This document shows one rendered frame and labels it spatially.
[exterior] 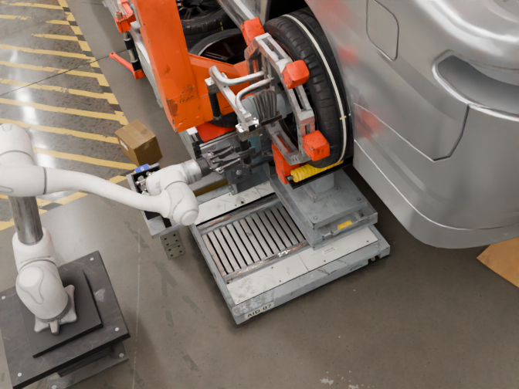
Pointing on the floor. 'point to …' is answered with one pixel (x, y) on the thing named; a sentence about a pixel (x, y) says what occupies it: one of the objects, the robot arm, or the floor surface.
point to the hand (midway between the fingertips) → (245, 150)
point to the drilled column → (172, 241)
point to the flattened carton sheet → (503, 259)
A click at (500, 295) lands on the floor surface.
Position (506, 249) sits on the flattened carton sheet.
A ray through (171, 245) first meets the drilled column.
